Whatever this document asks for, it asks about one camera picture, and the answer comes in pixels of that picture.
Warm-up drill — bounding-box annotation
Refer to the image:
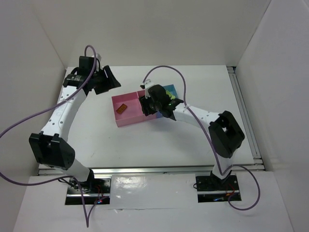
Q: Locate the brown lego plate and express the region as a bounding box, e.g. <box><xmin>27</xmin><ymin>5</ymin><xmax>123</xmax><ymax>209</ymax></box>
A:
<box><xmin>116</xmin><ymin>104</ymin><xmax>127</xmax><ymax>114</ymax></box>

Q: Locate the lime lego brick long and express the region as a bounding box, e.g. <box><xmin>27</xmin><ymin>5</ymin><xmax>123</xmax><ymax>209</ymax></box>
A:
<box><xmin>166</xmin><ymin>90</ymin><xmax>173</xmax><ymax>98</ymax></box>

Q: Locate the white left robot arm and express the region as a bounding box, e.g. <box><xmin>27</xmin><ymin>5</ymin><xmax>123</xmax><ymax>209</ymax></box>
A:
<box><xmin>28</xmin><ymin>56</ymin><xmax>120</xmax><ymax>185</ymax></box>

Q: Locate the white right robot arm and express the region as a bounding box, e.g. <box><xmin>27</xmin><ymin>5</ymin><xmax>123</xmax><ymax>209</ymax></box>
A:
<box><xmin>139</xmin><ymin>82</ymin><xmax>245</xmax><ymax>183</ymax></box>

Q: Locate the purple-blue bin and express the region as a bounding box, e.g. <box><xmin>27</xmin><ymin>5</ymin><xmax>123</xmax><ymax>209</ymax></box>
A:
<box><xmin>155</xmin><ymin>112</ymin><xmax>163</xmax><ymax>118</ymax></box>

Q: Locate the light blue bin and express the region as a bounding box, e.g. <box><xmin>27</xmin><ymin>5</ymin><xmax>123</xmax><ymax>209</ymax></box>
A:
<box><xmin>163</xmin><ymin>84</ymin><xmax>178</xmax><ymax>100</ymax></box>

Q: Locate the large pink bin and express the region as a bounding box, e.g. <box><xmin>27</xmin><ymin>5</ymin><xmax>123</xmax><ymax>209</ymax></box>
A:
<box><xmin>112</xmin><ymin>91</ymin><xmax>141</xmax><ymax>127</ymax></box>

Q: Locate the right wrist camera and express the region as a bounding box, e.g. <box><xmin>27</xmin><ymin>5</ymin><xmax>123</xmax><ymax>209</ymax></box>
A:
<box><xmin>168</xmin><ymin>98</ymin><xmax>184</xmax><ymax>108</ymax></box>

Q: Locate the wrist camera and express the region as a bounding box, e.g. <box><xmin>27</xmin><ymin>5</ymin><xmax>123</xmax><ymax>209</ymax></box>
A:
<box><xmin>168</xmin><ymin>98</ymin><xmax>184</xmax><ymax>108</ymax></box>
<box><xmin>63</xmin><ymin>74</ymin><xmax>85</xmax><ymax>89</ymax></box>

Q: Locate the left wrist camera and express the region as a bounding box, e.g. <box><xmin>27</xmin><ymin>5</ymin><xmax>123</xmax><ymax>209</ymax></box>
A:
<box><xmin>63</xmin><ymin>74</ymin><xmax>85</xmax><ymax>89</ymax></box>

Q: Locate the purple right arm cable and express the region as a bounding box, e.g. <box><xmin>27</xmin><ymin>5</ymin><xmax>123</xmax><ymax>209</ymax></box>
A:
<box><xmin>142</xmin><ymin>65</ymin><xmax>260</xmax><ymax>210</ymax></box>

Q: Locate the aluminium rail front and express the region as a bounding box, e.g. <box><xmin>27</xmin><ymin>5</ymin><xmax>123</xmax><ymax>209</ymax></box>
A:
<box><xmin>38</xmin><ymin>165</ymin><xmax>215</xmax><ymax>177</ymax></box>

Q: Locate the aluminium rail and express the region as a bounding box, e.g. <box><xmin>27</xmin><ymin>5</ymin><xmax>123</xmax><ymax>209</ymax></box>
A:
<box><xmin>227</xmin><ymin>66</ymin><xmax>266</xmax><ymax>171</ymax></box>
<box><xmin>38</xmin><ymin>165</ymin><xmax>215</xmax><ymax>177</ymax></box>

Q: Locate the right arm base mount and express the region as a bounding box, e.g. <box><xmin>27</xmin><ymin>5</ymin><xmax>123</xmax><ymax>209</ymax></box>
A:
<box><xmin>193</xmin><ymin>175</ymin><xmax>241</xmax><ymax>203</ymax></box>

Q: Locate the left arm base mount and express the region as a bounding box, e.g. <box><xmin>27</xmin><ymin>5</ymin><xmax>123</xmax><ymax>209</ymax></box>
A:
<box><xmin>59</xmin><ymin>178</ymin><xmax>112</xmax><ymax>205</ymax></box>

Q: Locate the aluminium rail right side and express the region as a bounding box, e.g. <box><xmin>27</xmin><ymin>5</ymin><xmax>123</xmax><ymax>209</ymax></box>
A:
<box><xmin>227</xmin><ymin>66</ymin><xmax>266</xmax><ymax>171</ymax></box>

